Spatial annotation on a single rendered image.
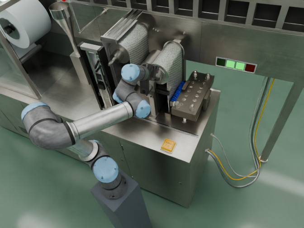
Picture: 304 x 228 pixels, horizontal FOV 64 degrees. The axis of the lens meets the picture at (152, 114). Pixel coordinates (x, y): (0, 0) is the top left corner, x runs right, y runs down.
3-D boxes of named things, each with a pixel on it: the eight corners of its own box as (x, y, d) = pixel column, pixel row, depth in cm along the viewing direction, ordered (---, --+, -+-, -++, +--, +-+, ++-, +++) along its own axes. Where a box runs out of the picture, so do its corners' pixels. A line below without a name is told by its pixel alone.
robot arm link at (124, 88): (120, 107, 110) (131, 87, 107) (108, 94, 117) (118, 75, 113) (132, 109, 116) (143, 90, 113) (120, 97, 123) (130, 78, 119)
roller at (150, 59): (134, 84, 160) (131, 70, 151) (151, 62, 175) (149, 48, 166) (150, 88, 156) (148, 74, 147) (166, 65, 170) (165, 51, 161)
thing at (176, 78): (168, 103, 159) (166, 81, 145) (181, 81, 172) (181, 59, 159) (168, 103, 159) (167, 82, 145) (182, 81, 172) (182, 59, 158)
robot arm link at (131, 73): (116, 76, 110) (125, 59, 107) (128, 77, 120) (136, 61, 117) (129, 85, 108) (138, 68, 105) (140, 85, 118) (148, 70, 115)
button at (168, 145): (161, 149, 151) (160, 146, 149) (165, 140, 154) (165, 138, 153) (171, 152, 148) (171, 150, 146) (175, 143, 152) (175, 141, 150)
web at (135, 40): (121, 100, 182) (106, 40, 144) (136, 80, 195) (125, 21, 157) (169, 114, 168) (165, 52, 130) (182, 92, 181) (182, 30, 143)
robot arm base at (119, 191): (114, 205, 130) (110, 198, 122) (95, 189, 137) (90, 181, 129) (133, 184, 137) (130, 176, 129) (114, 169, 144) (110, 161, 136)
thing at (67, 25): (76, 83, 200) (47, 18, 158) (86, 73, 208) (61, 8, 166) (89, 87, 195) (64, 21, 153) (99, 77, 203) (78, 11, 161)
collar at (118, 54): (111, 62, 147) (108, 54, 142) (116, 57, 150) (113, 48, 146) (119, 64, 145) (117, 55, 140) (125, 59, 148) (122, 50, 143)
